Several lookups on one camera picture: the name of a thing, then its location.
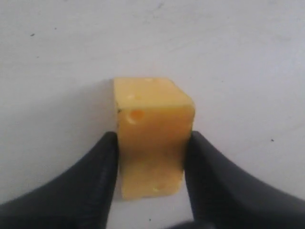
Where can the yellow cheese wedge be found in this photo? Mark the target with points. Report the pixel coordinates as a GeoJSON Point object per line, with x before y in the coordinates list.
{"type": "Point", "coordinates": [154, 124]}

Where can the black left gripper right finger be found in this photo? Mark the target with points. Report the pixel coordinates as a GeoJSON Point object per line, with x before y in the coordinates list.
{"type": "Point", "coordinates": [227, 197]}

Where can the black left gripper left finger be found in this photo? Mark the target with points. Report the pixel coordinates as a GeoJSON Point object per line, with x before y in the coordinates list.
{"type": "Point", "coordinates": [79, 198]}

